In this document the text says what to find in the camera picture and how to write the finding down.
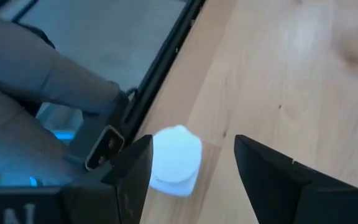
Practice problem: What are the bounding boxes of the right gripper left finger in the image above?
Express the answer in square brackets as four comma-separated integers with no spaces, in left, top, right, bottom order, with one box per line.
[60,134,154,224]

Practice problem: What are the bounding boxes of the white medicine bottle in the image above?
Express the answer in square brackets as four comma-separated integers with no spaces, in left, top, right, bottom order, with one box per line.
[149,124,203,197]

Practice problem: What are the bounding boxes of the person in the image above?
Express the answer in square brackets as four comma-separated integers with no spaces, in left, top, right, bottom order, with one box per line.
[0,11,121,187]

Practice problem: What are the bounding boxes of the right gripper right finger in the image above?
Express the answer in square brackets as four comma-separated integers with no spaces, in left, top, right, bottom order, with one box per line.
[234,134,315,224]

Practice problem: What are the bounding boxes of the black table edge beam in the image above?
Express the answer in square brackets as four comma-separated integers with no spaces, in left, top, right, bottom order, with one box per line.
[121,0,206,144]

